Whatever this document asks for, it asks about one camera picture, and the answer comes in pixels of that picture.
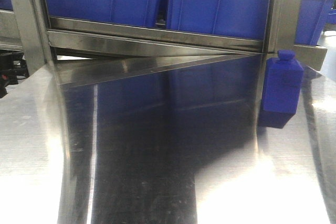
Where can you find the blue bottle-shaped part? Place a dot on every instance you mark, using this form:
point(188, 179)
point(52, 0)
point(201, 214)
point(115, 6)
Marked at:
point(282, 83)

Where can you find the blue plastic bin middle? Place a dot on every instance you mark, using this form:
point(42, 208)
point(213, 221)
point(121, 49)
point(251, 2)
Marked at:
point(233, 18)

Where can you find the black equipment at left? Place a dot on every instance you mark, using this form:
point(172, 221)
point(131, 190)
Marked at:
point(13, 65)

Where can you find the blue plastic bin right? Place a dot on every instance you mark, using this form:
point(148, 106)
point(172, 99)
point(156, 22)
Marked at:
point(312, 18)

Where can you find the stainless steel shelf frame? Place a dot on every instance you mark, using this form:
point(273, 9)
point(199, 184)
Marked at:
point(29, 28)

